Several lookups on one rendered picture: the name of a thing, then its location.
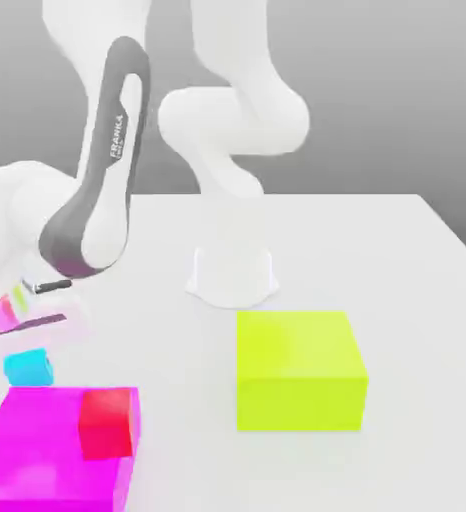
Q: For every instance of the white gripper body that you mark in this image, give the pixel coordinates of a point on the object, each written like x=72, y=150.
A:
x=37, y=323

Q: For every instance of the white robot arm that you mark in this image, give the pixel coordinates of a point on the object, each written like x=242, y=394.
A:
x=113, y=132

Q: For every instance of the small cyan cube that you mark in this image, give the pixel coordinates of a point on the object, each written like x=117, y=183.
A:
x=27, y=368

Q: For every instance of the small red cube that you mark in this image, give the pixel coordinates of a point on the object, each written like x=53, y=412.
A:
x=105, y=426

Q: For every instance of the large magenta box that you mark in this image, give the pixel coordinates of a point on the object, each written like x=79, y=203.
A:
x=33, y=460

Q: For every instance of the large yellow-green box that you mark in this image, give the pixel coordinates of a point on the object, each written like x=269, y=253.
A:
x=299, y=376

